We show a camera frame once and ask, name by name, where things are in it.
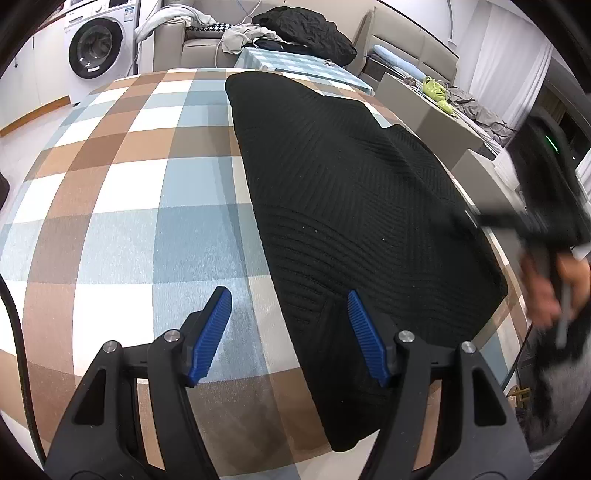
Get beige sofa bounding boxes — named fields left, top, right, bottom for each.
left=358, top=8, right=462, bottom=85
left=154, top=0, right=260, bottom=71

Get white base cabinets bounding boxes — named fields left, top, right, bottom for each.
left=0, top=21, right=77, bottom=136

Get light grey garment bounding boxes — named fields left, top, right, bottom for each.
left=221, top=23, right=279, bottom=54

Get white washing machine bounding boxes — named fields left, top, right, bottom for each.
left=64, top=0, right=142, bottom=80

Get light blue pillow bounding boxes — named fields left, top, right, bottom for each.
left=372, top=44, right=428, bottom=79

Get grey bedding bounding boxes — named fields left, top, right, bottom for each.
left=445, top=85, right=518, bottom=144

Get blue white checked cloth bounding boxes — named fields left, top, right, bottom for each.
left=233, top=46, right=375, bottom=96

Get grey blanket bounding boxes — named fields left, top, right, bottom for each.
left=134, top=4, right=218, bottom=41

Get person's right hand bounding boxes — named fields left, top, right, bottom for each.
left=519, top=249, right=591, bottom=331

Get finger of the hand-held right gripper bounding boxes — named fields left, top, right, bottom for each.
left=445, top=207, right=532, bottom=232

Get brown blue checked tablecloth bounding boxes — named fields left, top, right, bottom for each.
left=0, top=68, right=530, bottom=478

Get black padded jacket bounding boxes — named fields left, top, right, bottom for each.
left=252, top=6, right=358, bottom=68

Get black knit sweater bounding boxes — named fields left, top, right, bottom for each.
left=225, top=71, right=509, bottom=453

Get beige cabinet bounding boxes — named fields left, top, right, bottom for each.
left=455, top=148, right=525, bottom=213
left=375, top=73, right=488, bottom=162

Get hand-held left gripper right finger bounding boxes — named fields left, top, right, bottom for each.
left=347, top=290, right=536, bottom=480

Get black cable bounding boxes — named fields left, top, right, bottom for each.
left=0, top=276, right=48, bottom=470

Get white curtain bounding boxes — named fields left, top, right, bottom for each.
left=462, top=18, right=556, bottom=136

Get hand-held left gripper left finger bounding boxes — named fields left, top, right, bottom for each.
left=44, top=286, right=232, bottom=480

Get green toy figure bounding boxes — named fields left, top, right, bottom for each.
left=422, top=76, right=458, bottom=116

